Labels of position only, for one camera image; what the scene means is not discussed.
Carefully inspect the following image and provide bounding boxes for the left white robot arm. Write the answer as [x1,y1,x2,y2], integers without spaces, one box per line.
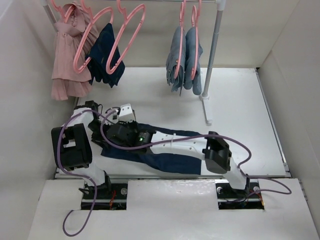
[51,100,112,199]

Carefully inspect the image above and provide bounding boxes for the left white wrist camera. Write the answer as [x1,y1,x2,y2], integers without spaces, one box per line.
[105,107,121,124]

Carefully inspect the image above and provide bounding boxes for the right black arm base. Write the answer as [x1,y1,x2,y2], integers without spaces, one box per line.
[216,182,265,210]

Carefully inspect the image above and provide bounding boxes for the pink hanger with skirt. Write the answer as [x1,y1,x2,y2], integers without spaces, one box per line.
[50,0,77,27]

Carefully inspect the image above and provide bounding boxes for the light blue jeans left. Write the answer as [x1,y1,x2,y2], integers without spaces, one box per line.
[166,26,186,92]

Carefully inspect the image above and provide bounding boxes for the pink pleated skirt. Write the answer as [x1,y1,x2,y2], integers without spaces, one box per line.
[51,1,92,101]

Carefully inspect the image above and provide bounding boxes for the pink hanger right jeans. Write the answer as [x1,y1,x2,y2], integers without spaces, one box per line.
[191,0,202,80]

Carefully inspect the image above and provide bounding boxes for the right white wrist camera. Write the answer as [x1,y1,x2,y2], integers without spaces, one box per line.
[118,103,136,123]

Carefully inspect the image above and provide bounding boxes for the hanging dark denim shorts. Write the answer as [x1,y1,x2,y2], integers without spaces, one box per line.
[84,23,126,89]

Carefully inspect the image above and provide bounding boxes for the pink hanger jeans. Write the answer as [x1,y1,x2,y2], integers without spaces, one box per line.
[191,0,202,80]
[174,0,187,79]

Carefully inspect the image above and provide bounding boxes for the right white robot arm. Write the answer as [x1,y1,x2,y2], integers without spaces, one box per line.
[99,121,250,197]

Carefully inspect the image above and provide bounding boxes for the light blue jeans right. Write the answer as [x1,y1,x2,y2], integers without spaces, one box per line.
[183,27,203,96]

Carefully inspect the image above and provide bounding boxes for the pink hanger left jeans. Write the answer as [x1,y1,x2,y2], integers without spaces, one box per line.
[174,0,187,79]

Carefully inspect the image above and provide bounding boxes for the light blue jeans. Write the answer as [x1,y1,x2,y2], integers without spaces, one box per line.
[183,27,203,96]
[166,26,186,92]

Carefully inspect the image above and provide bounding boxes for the metal clothes rack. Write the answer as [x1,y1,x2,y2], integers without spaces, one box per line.
[39,0,227,125]

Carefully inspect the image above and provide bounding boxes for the pink hanger with shorts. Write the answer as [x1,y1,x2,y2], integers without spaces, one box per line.
[72,0,115,74]

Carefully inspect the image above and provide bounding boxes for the dark blue denim trousers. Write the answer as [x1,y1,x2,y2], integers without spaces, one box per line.
[91,133,202,175]

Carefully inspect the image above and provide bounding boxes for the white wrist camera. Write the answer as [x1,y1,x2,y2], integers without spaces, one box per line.
[118,103,136,123]
[105,107,121,124]

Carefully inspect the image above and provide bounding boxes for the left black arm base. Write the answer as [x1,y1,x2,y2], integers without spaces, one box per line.
[78,183,128,211]

